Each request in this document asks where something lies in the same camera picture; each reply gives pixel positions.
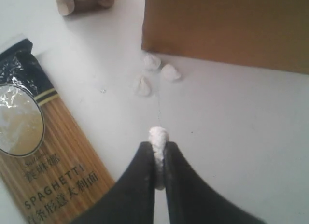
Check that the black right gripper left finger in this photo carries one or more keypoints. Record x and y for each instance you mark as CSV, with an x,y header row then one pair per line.
x,y
132,198

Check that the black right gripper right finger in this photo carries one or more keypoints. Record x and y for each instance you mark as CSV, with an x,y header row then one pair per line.
x,y
191,200

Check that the spaghetti package dark blue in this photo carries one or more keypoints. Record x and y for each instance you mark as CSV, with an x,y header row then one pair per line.
x,y
47,164

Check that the white pebble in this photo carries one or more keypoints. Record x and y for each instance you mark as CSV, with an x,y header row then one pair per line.
x,y
142,86
158,137
151,61
170,73

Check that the brown paper shopping bag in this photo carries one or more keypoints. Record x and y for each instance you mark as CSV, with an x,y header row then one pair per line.
x,y
270,34

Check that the brown coffee pouch orange label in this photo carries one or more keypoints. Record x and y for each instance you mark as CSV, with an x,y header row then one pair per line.
x,y
68,7

